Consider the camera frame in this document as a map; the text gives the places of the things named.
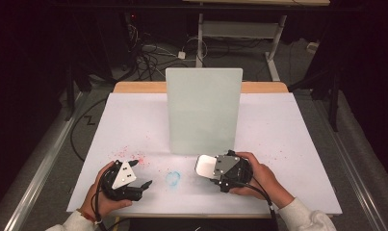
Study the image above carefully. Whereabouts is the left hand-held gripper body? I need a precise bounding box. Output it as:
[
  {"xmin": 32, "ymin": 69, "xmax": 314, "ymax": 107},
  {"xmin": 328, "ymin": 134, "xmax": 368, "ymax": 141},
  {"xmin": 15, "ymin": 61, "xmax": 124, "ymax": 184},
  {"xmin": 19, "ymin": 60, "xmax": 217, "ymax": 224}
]
[{"xmin": 99, "ymin": 159, "xmax": 144, "ymax": 203}]

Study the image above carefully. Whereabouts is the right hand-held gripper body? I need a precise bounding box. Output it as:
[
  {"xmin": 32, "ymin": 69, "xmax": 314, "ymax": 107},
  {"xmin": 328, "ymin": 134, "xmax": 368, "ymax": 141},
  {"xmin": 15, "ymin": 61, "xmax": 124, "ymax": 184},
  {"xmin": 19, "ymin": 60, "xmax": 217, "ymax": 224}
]
[{"xmin": 211, "ymin": 149, "xmax": 254, "ymax": 193}]

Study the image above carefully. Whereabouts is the white whiteboard eraser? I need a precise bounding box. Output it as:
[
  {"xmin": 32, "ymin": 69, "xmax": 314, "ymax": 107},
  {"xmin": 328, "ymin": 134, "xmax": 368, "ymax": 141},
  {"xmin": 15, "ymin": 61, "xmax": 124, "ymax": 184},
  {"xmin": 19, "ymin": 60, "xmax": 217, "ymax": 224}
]
[{"xmin": 194, "ymin": 154, "xmax": 220, "ymax": 179}]

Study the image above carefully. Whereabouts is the white whiteboard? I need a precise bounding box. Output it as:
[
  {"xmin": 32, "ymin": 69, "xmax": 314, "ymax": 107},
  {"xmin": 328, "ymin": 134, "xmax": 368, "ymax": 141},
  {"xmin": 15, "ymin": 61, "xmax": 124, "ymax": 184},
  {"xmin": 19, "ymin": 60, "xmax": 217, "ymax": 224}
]
[{"xmin": 165, "ymin": 66, "xmax": 244, "ymax": 156}]

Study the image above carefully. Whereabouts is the person's right hand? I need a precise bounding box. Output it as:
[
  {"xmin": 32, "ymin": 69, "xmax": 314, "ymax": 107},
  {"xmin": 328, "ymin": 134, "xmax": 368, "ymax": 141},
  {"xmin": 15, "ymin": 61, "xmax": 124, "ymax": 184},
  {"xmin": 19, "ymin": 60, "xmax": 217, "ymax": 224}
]
[{"xmin": 229, "ymin": 151, "xmax": 296, "ymax": 210}]

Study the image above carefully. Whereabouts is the person's left hand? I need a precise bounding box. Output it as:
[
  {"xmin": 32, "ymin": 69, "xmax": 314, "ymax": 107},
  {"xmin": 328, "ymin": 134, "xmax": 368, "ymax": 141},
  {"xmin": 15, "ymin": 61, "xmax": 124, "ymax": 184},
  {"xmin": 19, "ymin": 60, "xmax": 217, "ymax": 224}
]
[{"xmin": 80, "ymin": 161, "xmax": 134, "ymax": 219}]

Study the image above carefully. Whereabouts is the white table cover sheet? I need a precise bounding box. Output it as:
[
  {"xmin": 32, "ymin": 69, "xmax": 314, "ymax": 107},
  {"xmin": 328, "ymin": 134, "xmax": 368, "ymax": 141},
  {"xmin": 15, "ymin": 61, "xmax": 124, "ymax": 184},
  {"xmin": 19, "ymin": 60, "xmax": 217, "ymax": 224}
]
[{"xmin": 66, "ymin": 91, "xmax": 343, "ymax": 217}]

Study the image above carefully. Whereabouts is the black metal stand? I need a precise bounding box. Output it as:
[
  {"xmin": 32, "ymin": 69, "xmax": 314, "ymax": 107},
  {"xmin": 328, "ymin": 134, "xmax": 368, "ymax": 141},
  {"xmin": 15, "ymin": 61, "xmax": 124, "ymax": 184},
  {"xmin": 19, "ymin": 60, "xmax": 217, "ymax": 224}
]
[{"xmin": 328, "ymin": 71, "xmax": 341, "ymax": 133}]

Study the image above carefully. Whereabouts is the left hand-held gripper black cable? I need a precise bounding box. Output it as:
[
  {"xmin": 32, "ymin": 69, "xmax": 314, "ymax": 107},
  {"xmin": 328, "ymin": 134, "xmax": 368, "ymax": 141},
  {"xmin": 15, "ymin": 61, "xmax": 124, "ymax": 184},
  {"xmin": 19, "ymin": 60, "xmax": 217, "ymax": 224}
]
[{"xmin": 91, "ymin": 165, "xmax": 118, "ymax": 231}]

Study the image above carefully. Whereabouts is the hand-held gripper black cable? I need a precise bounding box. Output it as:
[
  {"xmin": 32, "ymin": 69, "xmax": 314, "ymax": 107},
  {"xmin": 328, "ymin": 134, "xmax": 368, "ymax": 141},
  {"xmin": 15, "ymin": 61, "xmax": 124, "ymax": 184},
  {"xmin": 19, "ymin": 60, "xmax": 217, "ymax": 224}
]
[
  {"xmin": 91, "ymin": 165, "xmax": 118, "ymax": 231},
  {"xmin": 235, "ymin": 181, "xmax": 281, "ymax": 231}
]

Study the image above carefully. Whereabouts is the right hand-held gripper black cable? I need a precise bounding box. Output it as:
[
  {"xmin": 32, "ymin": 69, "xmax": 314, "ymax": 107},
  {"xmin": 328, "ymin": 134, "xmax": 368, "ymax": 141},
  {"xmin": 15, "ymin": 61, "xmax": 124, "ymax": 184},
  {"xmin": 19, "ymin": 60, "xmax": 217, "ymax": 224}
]
[{"xmin": 235, "ymin": 181, "xmax": 281, "ymax": 231}]

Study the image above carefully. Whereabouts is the red bracelet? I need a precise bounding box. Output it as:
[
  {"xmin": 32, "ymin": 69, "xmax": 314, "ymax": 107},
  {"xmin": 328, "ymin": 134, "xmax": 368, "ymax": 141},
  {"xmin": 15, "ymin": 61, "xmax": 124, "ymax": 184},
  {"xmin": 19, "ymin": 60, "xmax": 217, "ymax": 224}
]
[{"xmin": 75, "ymin": 208, "xmax": 98, "ymax": 224}]

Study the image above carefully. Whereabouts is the black floor cable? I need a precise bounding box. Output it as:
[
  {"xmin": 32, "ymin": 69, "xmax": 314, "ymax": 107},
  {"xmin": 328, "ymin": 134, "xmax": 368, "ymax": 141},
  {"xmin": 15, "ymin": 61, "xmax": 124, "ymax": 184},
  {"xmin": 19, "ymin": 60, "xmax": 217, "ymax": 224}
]
[{"xmin": 69, "ymin": 96, "xmax": 110, "ymax": 163}]

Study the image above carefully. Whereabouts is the grey metal floor rail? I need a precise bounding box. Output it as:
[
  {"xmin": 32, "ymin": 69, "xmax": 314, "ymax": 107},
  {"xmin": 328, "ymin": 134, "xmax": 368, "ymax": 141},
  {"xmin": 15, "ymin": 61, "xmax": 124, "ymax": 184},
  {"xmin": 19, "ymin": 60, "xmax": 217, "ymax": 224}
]
[
  {"xmin": 305, "ymin": 92, "xmax": 388, "ymax": 231},
  {"xmin": 0, "ymin": 91, "xmax": 89, "ymax": 231}
]

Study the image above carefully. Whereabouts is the tangle of black cables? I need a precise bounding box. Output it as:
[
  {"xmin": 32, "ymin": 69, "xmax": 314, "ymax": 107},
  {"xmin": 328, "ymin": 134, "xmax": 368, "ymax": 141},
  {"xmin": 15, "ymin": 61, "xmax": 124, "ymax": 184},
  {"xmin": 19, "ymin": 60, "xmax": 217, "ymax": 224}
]
[{"xmin": 123, "ymin": 22, "xmax": 190, "ymax": 83}]

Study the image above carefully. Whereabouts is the white metal desk frame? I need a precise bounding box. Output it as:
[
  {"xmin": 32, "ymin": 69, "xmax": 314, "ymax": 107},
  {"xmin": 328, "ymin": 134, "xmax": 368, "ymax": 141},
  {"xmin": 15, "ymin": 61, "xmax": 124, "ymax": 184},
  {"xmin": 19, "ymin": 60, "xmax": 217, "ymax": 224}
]
[{"xmin": 195, "ymin": 13, "xmax": 288, "ymax": 82}]

